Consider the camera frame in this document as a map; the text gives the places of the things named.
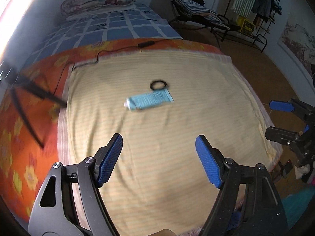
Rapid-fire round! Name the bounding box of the orange floral bed sheet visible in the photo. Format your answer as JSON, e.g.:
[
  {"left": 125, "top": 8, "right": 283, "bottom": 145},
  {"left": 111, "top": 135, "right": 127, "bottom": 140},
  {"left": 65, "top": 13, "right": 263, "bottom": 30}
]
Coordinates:
[{"left": 0, "top": 38, "right": 222, "bottom": 224}]

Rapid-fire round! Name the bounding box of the black clothes rack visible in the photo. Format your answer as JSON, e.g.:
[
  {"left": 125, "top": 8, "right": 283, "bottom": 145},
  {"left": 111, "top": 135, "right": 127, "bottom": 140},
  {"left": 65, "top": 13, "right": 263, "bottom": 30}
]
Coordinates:
[{"left": 223, "top": 0, "right": 282, "bottom": 52}]

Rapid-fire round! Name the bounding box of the yellow crate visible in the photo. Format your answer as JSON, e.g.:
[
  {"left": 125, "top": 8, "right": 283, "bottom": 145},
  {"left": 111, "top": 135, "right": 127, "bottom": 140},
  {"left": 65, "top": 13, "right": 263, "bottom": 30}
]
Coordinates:
[{"left": 236, "top": 16, "right": 255, "bottom": 36}]

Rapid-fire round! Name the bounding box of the dark hanging jacket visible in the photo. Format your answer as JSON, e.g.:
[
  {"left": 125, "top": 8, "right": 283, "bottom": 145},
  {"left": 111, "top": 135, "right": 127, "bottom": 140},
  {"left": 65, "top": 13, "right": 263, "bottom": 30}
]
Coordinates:
[{"left": 251, "top": 0, "right": 282, "bottom": 25}]

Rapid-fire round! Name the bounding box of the light blue tube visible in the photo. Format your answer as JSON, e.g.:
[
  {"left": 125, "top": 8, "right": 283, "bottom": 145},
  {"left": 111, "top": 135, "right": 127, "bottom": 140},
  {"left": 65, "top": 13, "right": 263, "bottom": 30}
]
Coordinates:
[{"left": 124, "top": 89, "right": 174, "bottom": 111}]

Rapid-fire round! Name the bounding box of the striped yellow towel blanket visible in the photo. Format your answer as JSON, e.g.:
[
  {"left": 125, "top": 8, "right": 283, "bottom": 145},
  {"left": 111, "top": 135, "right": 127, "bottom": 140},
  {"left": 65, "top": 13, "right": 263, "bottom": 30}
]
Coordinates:
[{"left": 66, "top": 50, "right": 283, "bottom": 235}]

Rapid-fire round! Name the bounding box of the striped cushion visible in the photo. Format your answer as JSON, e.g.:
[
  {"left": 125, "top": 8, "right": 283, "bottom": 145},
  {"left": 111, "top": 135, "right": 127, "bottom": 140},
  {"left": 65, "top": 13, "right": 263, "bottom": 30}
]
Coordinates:
[{"left": 174, "top": 0, "right": 230, "bottom": 30}]

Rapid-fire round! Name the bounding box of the wall picture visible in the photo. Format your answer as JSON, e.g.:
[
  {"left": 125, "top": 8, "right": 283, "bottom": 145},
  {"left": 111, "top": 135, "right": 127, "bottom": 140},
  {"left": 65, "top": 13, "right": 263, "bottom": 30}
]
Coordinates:
[{"left": 278, "top": 11, "right": 314, "bottom": 77}]

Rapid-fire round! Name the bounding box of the black hair tie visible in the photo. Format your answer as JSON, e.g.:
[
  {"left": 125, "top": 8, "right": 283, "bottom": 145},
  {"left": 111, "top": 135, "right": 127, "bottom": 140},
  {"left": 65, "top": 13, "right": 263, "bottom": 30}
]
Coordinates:
[{"left": 149, "top": 79, "right": 169, "bottom": 91}]

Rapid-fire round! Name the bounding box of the black power cable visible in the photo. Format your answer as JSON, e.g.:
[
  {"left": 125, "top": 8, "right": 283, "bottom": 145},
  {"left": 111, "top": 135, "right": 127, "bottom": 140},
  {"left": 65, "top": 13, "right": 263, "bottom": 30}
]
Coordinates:
[{"left": 44, "top": 40, "right": 178, "bottom": 97}]

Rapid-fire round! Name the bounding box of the ring light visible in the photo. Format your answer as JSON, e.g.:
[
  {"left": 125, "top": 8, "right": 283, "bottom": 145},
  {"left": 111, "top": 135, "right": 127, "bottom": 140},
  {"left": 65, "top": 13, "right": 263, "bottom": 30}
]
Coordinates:
[{"left": 1, "top": 0, "right": 33, "bottom": 57}]

